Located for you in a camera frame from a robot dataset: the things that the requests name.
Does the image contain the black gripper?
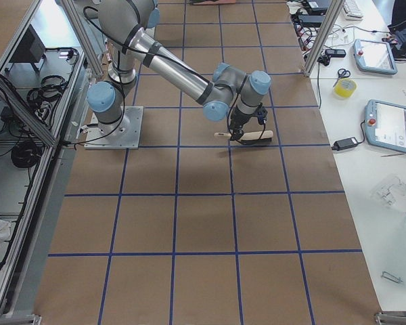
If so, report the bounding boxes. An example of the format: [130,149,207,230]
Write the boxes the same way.
[229,116,249,140]

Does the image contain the aluminium frame post right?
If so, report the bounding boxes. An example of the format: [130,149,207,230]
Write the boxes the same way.
[62,0,104,79]

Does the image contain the clear plastic packaging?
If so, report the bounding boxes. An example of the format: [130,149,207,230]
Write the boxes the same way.
[371,175,406,207]

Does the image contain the blue teach pendant far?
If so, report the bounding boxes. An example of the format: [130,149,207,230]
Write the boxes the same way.
[353,39,398,75]

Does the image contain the blue teach pendant near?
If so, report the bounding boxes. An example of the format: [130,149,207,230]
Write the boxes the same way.
[365,100,406,154]

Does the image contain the aluminium frame post left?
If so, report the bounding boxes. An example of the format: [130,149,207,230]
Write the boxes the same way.
[302,0,344,77]

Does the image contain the metal wire clip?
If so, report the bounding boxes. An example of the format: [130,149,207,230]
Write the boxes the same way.
[381,271,403,284]

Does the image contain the yellow tape roll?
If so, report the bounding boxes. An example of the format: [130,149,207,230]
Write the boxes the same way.
[334,78,357,99]

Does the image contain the black power adapter brick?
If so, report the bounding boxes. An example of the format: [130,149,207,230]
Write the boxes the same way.
[332,137,359,151]

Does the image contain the black smartphone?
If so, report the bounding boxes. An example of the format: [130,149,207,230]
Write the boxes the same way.
[325,49,346,58]

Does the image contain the black handled scissors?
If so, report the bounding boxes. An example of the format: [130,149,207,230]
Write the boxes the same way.
[333,68,351,87]

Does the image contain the aluminium frame post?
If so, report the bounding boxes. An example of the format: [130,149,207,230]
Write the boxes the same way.
[62,0,104,79]
[302,0,344,77]

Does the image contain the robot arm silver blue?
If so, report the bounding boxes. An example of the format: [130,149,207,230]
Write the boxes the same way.
[95,1,273,143]

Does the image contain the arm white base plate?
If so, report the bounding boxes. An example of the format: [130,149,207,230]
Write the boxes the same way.
[84,106,144,150]

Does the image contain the blue teach pendant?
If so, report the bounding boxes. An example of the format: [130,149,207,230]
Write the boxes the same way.
[353,39,398,75]
[365,100,406,154]

